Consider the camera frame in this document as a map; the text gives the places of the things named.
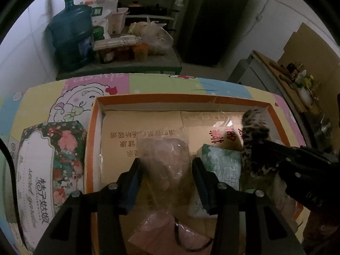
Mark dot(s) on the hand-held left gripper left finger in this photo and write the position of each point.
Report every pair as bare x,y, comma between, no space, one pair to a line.
134,184

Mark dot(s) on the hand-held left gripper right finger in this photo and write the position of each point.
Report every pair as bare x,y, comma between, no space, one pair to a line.
203,190

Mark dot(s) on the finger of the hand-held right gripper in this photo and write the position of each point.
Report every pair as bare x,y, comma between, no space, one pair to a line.
268,164
276,147

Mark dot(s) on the spotted fuzzy cloth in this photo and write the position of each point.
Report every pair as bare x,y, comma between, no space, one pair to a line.
252,123

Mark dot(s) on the pink cloth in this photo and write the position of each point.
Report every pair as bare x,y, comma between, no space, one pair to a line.
164,164

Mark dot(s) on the cardboard box orange rim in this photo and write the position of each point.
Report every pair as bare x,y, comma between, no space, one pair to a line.
148,122

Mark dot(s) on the person's right forearm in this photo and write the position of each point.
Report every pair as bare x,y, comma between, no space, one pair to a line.
321,228

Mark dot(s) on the green white tissue pack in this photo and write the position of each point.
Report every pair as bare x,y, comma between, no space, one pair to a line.
224,164

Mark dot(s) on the pink plastic packet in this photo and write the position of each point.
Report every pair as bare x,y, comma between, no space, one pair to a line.
154,233

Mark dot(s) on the cluster of small bottles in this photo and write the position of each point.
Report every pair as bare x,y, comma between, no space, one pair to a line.
302,82

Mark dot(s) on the grey cabinet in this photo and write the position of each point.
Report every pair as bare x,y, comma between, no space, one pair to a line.
252,74

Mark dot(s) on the wooden board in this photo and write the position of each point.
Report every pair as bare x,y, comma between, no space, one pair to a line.
271,65

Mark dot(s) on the floral tissue pack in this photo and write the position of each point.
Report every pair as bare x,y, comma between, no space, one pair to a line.
42,170

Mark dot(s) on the cardboard panel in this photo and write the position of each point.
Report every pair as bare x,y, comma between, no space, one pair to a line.
310,47

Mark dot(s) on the low table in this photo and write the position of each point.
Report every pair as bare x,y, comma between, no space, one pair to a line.
159,62

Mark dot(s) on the brown sauce jar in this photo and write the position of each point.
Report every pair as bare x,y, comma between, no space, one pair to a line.
106,56

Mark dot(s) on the black refrigerator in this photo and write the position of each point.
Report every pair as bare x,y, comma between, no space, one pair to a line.
215,21

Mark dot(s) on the clear plastic bag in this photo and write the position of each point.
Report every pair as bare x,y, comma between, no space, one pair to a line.
156,38

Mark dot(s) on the green packet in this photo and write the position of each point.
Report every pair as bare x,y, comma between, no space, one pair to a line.
98,33

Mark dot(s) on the blue water jug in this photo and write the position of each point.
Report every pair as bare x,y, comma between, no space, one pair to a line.
70,34

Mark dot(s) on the white plastic tub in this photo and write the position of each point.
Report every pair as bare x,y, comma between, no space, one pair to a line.
118,21

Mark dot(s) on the white sack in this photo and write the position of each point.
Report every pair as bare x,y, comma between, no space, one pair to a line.
102,12

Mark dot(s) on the black pan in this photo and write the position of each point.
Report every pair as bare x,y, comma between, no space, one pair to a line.
159,10

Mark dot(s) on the black pot red lid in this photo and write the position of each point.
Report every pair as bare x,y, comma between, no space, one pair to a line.
136,8

